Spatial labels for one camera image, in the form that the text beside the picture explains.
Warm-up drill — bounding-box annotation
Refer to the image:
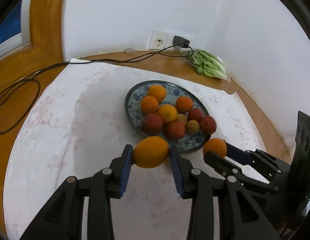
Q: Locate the large orange front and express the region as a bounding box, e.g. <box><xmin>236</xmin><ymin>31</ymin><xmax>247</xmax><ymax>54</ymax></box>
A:
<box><xmin>203</xmin><ymin>138</ymin><xmax>227</xmax><ymax>158</ymax></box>

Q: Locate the red apple back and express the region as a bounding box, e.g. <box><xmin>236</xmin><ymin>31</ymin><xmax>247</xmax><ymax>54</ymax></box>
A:
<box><xmin>187</xmin><ymin>108</ymin><xmax>204</xmax><ymax>122</ymax></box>

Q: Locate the dark red apple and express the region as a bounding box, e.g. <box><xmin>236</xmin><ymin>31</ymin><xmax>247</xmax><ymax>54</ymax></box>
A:
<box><xmin>163</xmin><ymin>121</ymin><xmax>185</xmax><ymax>141</ymax></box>

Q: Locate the green-brown fruit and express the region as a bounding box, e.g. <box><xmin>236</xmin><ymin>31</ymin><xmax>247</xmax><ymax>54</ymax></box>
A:
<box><xmin>185</xmin><ymin>120</ymin><xmax>199</xmax><ymax>135</ymax></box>
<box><xmin>176</xmin><ymin>113</ymin><xmax>188</xmax><ymax>126</ymax></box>

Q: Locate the red apple front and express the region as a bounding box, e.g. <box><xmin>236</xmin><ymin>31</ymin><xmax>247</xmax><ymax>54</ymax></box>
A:
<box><xmin>140</xmin><ymin>113</ymin><xmax>164</xmax><ymax>135</ymax></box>

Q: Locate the blue white patterned plate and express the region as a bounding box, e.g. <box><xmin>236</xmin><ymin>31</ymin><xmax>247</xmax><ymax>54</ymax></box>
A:
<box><xmin>125</xmin><ymin>80</ymin><xmax>217</xmax><ymax>153</ymax></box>

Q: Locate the white floral table mat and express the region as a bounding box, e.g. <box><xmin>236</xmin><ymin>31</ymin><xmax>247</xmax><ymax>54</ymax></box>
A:
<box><xmin>3</xmin><ymin>61</ymin><xmax>265</xmax><ymax>239</ymax></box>

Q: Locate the bagged green lettuce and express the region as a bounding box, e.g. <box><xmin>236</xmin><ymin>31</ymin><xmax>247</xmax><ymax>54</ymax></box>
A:
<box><xmin>184</xmin><ymin>49</ymin><xmax>230</xmax><ymax>82</ymax></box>

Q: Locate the black power adapter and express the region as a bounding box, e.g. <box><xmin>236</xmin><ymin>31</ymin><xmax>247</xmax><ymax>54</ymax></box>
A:
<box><xmin>172</xmin><ymin>35</ymin><xmax>190</xmax><ymax>48</ymax></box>

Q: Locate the white power outlet plate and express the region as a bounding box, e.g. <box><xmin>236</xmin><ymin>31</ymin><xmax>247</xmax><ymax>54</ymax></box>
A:
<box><xmin>165</xmin><ymin>34</ymin><xmax>191</xmax><ymax>51</ymax></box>

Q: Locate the small grey plastic block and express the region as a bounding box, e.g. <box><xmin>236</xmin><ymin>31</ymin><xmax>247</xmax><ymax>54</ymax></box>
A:
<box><xmin>124</xmin><ymin>48</ymin><xmax>135</xmax><ymax>54</ymax></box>

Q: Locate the white wall socket plate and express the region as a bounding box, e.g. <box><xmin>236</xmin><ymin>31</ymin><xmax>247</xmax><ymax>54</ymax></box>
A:
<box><xmin>148</xmin><ymin>30</ymin><xmax>169</xmax><ymax>50</ymax></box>

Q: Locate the black power cable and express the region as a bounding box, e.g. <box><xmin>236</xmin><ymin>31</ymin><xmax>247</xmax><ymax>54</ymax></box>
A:
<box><xmin>0</xmin><ymin>44</ymin><xmax>194</xmax><ymax>135</ymax></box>

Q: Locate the wooden window frame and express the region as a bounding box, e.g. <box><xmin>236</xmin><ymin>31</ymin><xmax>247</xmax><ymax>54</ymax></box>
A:
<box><xmin>0</xmin><ymin>0</ymin><xmax>63</xmax><ymax>90</ymax></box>

